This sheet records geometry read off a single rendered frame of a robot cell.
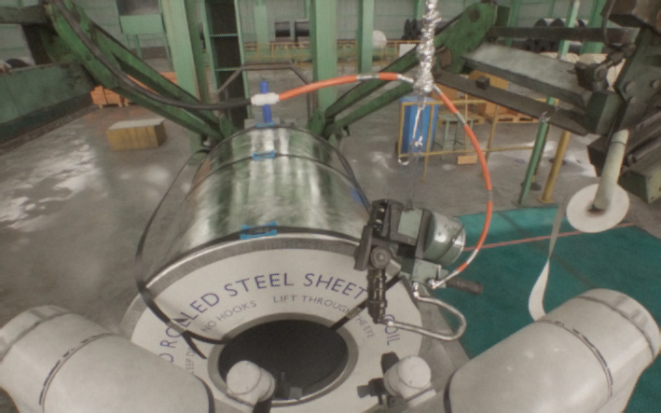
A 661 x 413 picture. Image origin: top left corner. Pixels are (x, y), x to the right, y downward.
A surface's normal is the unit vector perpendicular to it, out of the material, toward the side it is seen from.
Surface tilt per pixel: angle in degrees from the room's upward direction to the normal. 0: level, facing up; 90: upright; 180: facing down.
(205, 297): 90
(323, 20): 90
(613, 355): 39
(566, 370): 28
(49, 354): 17
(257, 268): 90
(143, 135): 90
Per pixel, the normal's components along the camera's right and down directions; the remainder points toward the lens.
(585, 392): 0.21, -0.18
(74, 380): -0.11, -0.59
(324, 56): 0.16, 0.47
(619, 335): 0.16, -0.59
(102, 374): 0.19, -0.74
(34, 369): -0.25, -0.40
